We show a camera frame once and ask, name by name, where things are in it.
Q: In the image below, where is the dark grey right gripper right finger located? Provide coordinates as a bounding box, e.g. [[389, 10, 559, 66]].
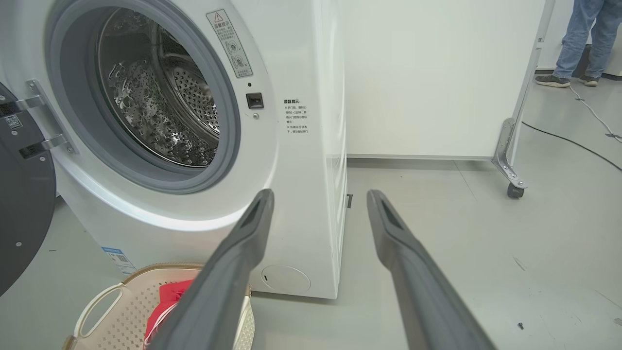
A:
[[366, 189, 497, 350]]

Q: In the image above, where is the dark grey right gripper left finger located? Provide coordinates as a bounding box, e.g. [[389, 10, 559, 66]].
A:
[[148, 188, 276, 350]]

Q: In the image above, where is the red and white garment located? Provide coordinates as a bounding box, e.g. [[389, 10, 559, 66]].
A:
[[143, 279, 196, 349]]

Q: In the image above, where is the washing machine round door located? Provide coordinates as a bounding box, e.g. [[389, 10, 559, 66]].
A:
[[0, 82, 58, 298]]

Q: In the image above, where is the cream perforated laundry basket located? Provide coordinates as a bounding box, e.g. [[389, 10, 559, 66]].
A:
[[62, 263, 256, 350]]

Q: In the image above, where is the white washing machine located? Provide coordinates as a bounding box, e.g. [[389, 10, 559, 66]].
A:
[[0, 0, 348, 300]]

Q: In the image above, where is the metal door hinge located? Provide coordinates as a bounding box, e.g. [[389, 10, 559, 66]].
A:
[[14, 79, 79, 156]]

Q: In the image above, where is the blue energy label sticker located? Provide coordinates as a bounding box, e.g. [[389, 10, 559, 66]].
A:
[[101, 246, 138, 276]]

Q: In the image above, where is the metal foot with caster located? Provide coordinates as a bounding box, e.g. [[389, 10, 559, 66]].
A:
[[491, 118, 529, 199]]

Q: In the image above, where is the black printed text label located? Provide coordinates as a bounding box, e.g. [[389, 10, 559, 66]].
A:
[[283, 98, 310, 135]]

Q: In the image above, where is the white partition panel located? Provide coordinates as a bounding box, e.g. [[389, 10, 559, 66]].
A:
[[339, 0, 555, 161]]

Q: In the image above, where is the warning sticker with triangle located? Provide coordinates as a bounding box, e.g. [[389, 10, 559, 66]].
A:
[[206, 8, 254, 79]]

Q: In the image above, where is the person in blue jeans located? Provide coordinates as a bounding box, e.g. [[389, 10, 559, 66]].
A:
[[535, 0, 622, 88]]

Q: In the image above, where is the black floor cable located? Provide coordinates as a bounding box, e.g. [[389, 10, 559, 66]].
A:
[[521, 121, 622, 172]]

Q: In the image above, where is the white floor cable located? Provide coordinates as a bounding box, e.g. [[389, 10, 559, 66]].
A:
[[568, 85, 622, 143]]

